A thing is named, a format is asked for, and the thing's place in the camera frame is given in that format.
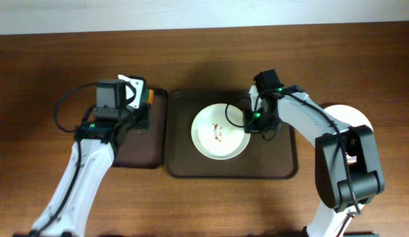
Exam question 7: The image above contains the right black cable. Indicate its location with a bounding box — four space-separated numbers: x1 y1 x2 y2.
225 88 363 217

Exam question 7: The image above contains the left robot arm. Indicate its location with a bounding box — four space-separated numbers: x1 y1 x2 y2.
29 75 153 236

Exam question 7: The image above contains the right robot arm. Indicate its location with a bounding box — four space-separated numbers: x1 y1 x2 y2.
242 69 385 236

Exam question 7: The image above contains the large dark brown tray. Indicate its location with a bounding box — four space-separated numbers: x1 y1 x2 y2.
164 89 298 180

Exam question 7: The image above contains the white plate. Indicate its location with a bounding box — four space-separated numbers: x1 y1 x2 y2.
191 103 251 161
324 105 373 131

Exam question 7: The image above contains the green orange sponge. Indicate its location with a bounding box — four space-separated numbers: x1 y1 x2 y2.
142 88 154 105

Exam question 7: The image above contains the left black cable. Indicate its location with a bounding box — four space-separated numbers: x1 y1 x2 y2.
26 82 99 237

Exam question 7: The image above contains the black cable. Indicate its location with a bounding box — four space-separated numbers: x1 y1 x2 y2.
26 82 99 237
225 88 363 217

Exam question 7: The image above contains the small black tray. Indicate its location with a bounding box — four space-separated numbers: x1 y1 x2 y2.
112 88 168 169

